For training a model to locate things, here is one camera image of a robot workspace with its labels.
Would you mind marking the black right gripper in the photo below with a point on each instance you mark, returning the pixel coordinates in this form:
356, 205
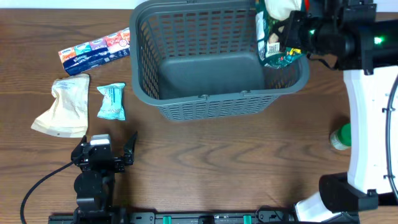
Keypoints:
294, 22

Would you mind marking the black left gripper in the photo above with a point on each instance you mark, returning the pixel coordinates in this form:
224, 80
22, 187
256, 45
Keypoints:
79, 154

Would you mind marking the green Nescafe coffee bag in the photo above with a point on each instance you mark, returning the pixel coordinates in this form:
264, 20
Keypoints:
268, 13

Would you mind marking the green lid jar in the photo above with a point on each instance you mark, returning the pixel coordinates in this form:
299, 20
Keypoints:
340, 139

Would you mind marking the grey plastic basket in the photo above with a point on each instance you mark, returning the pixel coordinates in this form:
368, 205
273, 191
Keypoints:
198, 60

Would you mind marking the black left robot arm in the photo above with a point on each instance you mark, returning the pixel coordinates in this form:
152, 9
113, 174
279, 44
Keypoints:
95, 185

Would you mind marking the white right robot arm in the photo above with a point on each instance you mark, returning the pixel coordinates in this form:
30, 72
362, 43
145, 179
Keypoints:
366, 52

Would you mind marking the light blue snack packet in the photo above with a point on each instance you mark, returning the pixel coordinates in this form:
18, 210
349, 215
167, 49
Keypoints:
112, 104

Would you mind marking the beige paper pouch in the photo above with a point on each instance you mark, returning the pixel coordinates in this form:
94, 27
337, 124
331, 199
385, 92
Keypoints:
68, 115

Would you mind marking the Kleenex tissue multipack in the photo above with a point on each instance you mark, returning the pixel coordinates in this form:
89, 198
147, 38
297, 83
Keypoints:
94, 53

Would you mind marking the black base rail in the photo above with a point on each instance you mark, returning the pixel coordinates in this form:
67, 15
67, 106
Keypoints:
262, 216

